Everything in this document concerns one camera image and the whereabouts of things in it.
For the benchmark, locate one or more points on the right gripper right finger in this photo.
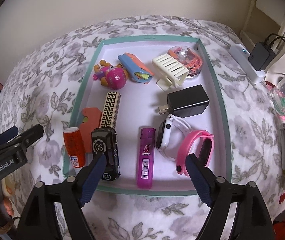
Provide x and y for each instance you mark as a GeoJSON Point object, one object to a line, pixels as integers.
{"type": "Point", "coordinates": [252, 219]}

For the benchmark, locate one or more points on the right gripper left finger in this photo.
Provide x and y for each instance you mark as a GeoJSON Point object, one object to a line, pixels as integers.
{"type": "Point", "coordinates": [39, 219]}

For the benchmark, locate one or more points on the red white glue stick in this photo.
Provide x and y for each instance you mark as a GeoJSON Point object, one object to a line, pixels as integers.
{"type": "Point", "coordinates": [74, 146]}

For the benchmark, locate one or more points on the pink wrist band watch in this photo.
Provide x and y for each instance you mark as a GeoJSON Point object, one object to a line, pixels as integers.
{"type": "Point", "coordinates": [198, 142]}

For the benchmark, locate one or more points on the black toy car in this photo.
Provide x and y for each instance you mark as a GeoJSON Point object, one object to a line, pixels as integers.
{"type": "Point", "coordinates": [104, 140]}

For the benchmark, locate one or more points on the gold black patterned box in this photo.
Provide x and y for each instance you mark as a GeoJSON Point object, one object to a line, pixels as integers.
{"type": "Point", "coordinates": [110, 110]}

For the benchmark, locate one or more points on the white smart watch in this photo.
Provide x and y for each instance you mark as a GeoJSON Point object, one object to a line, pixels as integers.
{"type": "Point", "coordinates": [164, 133]}

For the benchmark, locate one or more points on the purple lighter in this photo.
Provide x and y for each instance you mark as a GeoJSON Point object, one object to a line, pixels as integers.
{"type": "Point", "coordinates": [144, 175]}

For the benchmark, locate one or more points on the black power adapter cube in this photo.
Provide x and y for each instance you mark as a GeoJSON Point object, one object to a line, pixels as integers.
{"type": "Point", "coordinates": [186, 102]}

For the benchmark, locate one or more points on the pink doll figure toy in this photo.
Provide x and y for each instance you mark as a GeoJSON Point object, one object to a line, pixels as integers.
{"type": "Point", "coordinates": [110, 76]}

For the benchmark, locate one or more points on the blue orange retractable knife toy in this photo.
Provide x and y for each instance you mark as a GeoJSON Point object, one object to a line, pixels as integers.
{"type": "Point", "coordinates": [136, 68]}

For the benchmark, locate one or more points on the cream hair claw clip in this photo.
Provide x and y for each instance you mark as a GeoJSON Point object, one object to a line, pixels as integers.
{"type": "Point", "coordinates": [171, 71]}

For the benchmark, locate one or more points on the clear round bead case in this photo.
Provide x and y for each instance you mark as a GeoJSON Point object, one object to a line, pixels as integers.
{"type": "Point", "coordinates": [189, 58]}

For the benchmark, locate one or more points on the person's left hand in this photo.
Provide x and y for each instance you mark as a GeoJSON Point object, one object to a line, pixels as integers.
{"type": "Point", "coordinates": [7, 190]}

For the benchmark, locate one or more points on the floral grey white blanket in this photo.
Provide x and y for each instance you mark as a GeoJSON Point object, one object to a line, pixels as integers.
{"type": "Point", "coordinates": [42, 90]}

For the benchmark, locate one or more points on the teal rimmed white tray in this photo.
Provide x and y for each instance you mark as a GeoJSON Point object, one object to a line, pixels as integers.
{"type": "Point", "coordinates": [139, 108]}

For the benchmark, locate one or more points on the black plugged charger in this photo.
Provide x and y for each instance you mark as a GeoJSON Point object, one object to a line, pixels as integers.
{"type": "Point", "coordinates": [261, 56]}

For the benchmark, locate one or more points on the white power strip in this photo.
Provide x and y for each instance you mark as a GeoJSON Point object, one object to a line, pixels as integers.
{"type": "Point", "coordinates": [241, 56]}

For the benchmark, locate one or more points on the cream wooden shelf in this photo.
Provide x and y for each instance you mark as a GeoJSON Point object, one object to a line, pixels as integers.
{"type": "Point", "coordinates": [264, 17]}

